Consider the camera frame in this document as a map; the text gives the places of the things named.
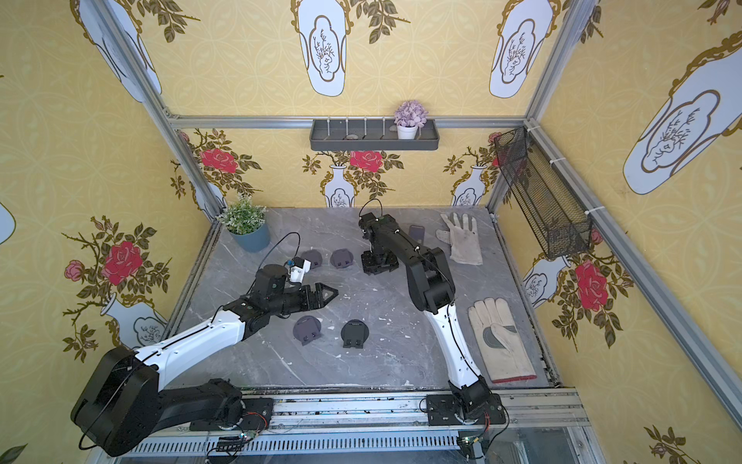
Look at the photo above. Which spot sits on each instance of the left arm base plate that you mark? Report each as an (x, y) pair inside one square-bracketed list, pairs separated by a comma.
[(253, 414)]

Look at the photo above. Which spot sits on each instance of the aluminium frame rail front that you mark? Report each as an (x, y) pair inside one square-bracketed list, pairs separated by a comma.
[(519, 426)]

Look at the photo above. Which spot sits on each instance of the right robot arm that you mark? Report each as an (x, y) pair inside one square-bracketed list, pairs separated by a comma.
[(432, 291)]

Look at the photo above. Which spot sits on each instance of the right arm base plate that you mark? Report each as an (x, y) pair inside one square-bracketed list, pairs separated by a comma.
[(446, 409)]

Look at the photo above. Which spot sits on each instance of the cream leather work glove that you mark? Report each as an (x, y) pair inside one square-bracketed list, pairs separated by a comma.
[(502, 348)]

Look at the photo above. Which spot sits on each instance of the purple phone stand front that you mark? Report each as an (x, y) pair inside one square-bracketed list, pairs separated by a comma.
[(307, 329)]

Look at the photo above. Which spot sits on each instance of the grey work glove back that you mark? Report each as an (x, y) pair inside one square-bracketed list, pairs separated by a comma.
[(461, 235)]

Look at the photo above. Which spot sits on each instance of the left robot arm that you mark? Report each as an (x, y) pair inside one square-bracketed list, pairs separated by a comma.
[(129, 396)]

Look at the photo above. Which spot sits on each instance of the purple flower white pot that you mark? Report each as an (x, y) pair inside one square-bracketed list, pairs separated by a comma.
[(410, 118)]

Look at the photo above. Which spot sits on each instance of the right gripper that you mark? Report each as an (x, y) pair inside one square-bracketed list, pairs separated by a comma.
[(379, 255)]

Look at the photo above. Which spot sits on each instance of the grey wall shelf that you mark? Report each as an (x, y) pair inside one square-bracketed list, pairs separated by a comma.
[(369, 134)]

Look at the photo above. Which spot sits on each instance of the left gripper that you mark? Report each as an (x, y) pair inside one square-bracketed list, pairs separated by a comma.
[(309, 297)]

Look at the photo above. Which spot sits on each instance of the black phone stand front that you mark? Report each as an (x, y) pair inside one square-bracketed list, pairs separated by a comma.
[(354, 334)]

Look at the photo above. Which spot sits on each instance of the green plant blue pot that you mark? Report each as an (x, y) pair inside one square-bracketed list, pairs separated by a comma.
[(247, 223)]

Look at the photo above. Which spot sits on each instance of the black wire mesh basket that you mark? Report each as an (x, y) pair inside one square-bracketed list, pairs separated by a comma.
[(554, 214)]

